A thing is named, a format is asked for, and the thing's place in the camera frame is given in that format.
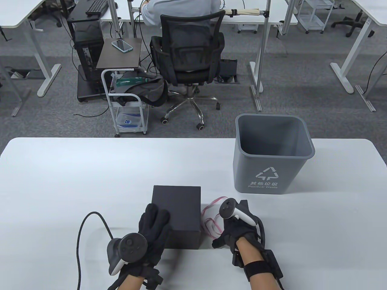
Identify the person's right hand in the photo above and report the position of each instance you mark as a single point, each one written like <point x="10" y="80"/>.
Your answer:
<point x="242" y="229"/>

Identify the person's left hand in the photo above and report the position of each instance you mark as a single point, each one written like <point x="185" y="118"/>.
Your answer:
<point x="154" y="238"/>

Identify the person's right thumb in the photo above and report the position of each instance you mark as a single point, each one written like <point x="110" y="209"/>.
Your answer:
<point x="220" y="241"/>

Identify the person's left fingers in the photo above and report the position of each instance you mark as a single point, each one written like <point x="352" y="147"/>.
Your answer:
<point x="152" y="217"/>

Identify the pink and white plastic bag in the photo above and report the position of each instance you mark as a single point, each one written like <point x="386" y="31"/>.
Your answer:
<point x="208" y="225"/>

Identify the black cardboard box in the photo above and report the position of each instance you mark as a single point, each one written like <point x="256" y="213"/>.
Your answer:
<point x="178" y="211"/>

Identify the person's left forearm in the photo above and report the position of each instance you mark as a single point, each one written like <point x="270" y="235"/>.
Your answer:
<point x="127" y="284"/>

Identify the person's right forearm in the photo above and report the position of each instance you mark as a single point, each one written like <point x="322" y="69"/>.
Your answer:
<point x="252" y="252"/>

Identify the black and white right controller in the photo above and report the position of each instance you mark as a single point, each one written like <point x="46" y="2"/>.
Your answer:
<point x="229" y="209"/>

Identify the black and white controller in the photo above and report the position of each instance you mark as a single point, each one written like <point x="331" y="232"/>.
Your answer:
<point x="229" y="209"/>
<point x="127" y="246"/>

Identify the black and white left controller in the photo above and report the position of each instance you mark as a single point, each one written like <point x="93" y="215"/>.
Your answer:
<point x="127" y="246"/>

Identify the black right wrist module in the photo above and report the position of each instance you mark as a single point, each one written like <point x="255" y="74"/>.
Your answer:
<point x="273" y="264"/>

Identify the black wrist module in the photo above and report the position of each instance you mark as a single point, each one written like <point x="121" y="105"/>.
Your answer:
<point x="152" y="278"/>
<point x="273" y="264"/>

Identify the black left wrist module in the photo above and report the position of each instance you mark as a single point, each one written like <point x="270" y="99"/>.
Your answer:
<point x="152" y="278"/>

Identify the grey waste bin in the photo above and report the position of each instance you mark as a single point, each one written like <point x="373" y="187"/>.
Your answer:
<point x="266" y="175"/>

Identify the clear plastic box blue label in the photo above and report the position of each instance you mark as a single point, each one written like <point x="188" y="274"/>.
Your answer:
<point x="130" y="122"/>

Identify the white rolling cart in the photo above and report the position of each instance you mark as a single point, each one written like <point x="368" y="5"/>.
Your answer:
<point x="112" y="99"/>

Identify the grey backpack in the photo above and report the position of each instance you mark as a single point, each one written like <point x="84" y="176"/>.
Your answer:
<point x="148" y="89"/>

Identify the green bottle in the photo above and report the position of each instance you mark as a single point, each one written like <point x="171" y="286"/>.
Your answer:
<point x="133" y="81"/>

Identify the black tower stand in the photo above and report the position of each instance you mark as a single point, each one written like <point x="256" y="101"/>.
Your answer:
<point x="89" y="90"/>

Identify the dark side table top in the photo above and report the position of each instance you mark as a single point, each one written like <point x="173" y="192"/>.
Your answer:
<point x="121" y="59"/>

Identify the black floor socket box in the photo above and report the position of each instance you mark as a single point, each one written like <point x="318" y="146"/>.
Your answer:
<point x="228" y="69"/>

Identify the black mesh office chair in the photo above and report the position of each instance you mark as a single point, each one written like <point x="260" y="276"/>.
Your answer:
<point x="187" y="51"/>

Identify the smartphone with light blue case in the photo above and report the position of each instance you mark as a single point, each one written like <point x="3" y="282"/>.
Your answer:
<point x="122" y="45"/>

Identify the black computer tower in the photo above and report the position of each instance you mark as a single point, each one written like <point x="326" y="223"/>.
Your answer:
<point x="87" y="45"/>

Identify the black keyboard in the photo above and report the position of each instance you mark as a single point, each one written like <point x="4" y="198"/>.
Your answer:
<point x="98" y="7"/>

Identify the bundle of beige sticks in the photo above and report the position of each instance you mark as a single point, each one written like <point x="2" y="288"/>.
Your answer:
<point x="245" y="12"/>

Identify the long white desk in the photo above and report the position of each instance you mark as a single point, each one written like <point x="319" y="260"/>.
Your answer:
<point x="272" y="19"/>

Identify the white desk with curved edge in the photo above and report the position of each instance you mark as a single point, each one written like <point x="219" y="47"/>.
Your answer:
<point x="18" y="12"/>

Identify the white desk with white legs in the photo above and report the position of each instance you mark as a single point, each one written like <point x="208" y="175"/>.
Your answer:
<point x="359" y="39"/>

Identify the black chair base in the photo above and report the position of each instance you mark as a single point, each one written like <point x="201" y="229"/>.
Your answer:
<point x="350" y="22"/>

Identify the aluminium frame post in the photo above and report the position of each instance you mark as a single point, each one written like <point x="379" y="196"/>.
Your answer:
<point x="263" y="45"/>

